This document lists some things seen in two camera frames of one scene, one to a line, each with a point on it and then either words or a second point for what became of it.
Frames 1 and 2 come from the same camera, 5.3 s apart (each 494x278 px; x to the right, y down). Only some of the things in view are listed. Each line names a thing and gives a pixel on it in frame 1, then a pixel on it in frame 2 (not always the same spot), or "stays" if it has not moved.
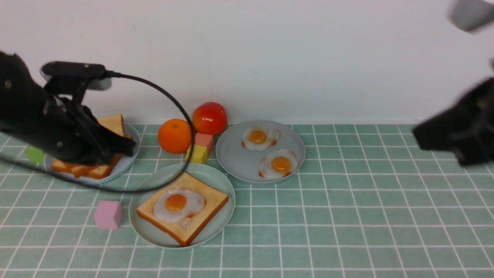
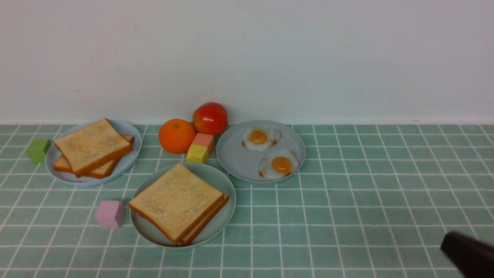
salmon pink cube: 205,140 stays
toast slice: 115,122 to 176,202
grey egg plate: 243,163 stays
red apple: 209,117 stays
